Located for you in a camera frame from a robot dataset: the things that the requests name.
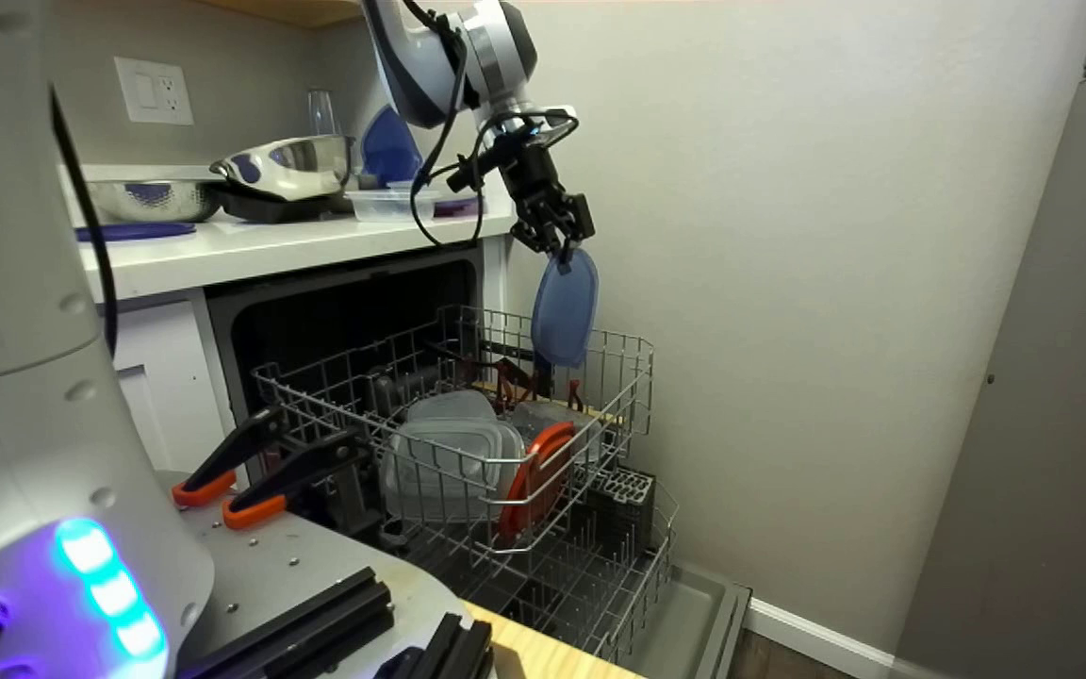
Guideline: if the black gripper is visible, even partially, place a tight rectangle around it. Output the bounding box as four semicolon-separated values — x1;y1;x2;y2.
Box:
495;115;594;255

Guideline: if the light blue square lid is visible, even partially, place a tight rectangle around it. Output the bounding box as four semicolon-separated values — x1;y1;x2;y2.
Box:
530;250;601;367

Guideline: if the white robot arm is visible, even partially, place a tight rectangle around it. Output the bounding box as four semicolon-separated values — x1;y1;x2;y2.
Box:
359;0;594;260

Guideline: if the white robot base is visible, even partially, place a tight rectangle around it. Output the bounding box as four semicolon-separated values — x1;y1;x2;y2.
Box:
0;0;213;679

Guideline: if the red round lid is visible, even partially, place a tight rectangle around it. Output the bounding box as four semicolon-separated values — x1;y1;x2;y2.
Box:
495;423;575;543

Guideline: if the clear plastic container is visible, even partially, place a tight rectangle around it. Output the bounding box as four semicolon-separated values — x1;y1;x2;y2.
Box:
350;187;475;222

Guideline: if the frosted plastic container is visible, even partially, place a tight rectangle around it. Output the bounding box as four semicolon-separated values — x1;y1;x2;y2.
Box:
381;388;524;529

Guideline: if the steel mixing bowl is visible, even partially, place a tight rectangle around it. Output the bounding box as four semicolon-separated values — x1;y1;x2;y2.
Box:
213;137;348;203

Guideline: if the stainless steel refrigerator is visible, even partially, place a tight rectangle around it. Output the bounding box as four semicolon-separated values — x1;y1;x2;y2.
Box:
895;59;1086;679

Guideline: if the blue lid leaning on wall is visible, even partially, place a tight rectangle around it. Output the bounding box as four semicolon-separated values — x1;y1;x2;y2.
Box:
362;104;421;184

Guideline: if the wire dishwasher rack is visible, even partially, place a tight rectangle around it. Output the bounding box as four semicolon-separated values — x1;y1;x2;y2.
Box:
257;308;653;555

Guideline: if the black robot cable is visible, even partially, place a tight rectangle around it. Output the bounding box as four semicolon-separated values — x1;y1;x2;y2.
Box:
402;0;500;254

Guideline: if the orange handled black clamp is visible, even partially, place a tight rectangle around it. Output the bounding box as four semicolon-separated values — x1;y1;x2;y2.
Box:
174;408;281;510

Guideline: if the white wall outlet plate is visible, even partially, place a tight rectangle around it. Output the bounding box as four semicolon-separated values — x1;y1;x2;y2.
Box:
112;55;193;124

